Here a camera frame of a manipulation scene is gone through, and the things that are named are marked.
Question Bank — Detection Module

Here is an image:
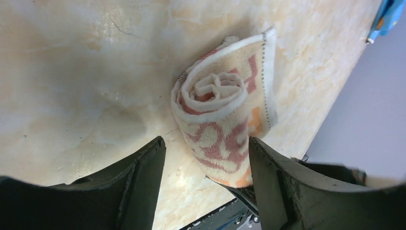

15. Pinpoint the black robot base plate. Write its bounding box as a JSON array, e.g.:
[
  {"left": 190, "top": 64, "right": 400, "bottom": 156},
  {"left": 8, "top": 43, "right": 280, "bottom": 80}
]
[{"left": 180, "top": 199, "right": 252, "bottom": 230}]

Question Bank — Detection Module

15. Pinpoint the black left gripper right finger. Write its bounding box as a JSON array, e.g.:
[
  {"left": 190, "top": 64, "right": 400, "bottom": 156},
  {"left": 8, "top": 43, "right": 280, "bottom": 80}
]
[{"left": 249, "top": 137, "right": 406, "bottom": 230}]

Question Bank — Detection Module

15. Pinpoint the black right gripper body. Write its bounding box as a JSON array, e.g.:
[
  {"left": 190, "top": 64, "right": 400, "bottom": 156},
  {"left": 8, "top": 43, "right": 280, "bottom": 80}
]
[{"left": 292, "top": 158, "right": 367, "bottom": 186}]

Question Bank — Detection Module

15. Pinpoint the blue patterned towel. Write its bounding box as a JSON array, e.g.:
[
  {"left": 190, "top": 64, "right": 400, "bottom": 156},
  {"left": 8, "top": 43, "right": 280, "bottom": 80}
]
[{"left": 366, "top": 0, "right": 406, "bottom": 44}]

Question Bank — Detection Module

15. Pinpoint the striped rabbit print towel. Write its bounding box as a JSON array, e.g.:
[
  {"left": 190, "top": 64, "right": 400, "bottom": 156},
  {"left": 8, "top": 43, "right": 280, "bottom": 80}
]
[{"left": 171, "top": 27, "right": 278, "bottom": 188}]

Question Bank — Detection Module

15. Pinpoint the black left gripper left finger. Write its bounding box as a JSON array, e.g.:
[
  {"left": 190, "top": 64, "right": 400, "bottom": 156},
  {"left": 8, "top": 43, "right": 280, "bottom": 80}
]
[{"left": 0, "top": 136, "right": 166, "bottom": 230}]

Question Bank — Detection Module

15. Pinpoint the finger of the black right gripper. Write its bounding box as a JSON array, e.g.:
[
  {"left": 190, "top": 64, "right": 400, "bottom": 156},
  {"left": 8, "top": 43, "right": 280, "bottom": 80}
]
[{"left": 206, "top": 176, "right": 259, "bottom": 216}]

